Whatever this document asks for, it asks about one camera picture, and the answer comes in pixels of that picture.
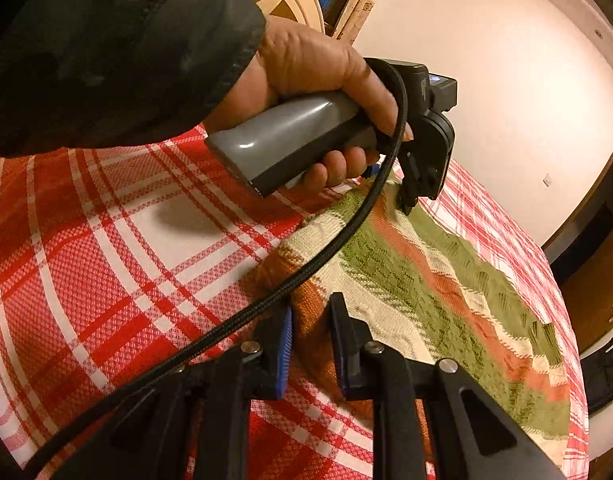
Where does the green striped knit sweater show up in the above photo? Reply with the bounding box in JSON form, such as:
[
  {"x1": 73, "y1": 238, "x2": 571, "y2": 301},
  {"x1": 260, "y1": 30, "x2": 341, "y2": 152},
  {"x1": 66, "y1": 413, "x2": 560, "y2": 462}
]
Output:
[{"x1": 255, "y1": 179, "x2": 573, "y2": 466}]

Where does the dark jacket sleeve forearm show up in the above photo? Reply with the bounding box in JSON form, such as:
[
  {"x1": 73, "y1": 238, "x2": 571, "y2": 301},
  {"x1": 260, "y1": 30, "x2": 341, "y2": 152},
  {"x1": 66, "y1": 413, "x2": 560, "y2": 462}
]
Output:
[{"x1": 0, "y1": 0, "x2": 265, "y2": 158}]

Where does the person's left hand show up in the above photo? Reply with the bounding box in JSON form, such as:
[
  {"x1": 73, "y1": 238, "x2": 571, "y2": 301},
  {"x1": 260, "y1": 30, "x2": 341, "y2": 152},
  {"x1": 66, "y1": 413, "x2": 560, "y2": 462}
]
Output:
[{"x1": 200, "y1": 14, "x2": 414, "y2": 194}]

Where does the red white plaid bedspread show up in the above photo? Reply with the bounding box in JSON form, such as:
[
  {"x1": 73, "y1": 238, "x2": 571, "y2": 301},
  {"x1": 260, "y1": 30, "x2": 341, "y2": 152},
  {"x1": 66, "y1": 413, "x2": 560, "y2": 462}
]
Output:
[{"x1": 0, "y1": 129, "x2": 589, "y2": 479}]

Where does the beige right curtain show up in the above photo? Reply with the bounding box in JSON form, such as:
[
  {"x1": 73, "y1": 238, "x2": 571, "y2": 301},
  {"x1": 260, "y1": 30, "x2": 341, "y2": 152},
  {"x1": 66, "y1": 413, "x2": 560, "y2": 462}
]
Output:
[{"x1": 333, "y1": 0, "x2": 377, "y2": 44}]

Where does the black bag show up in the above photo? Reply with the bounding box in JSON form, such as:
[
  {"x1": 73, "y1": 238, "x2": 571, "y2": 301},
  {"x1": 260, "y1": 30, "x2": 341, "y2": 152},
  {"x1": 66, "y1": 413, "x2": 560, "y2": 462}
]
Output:
[{"x1": 581, "y1": 338, "x2": 613, "y2": 415}]

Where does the brown wooden door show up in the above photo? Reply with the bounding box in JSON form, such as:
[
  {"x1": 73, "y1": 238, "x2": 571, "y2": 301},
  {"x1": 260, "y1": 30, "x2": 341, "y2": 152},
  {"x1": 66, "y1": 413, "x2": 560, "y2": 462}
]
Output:
[{"x1": 542, "y1": 152, "x2": 613, "y2": 352}]

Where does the black braided cable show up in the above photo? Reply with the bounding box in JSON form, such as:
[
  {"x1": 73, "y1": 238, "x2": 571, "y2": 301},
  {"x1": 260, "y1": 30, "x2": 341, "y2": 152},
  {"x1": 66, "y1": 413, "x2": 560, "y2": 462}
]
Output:
[{"x1": 21, "y1": 57, "x2": 410, "y2": 480}]

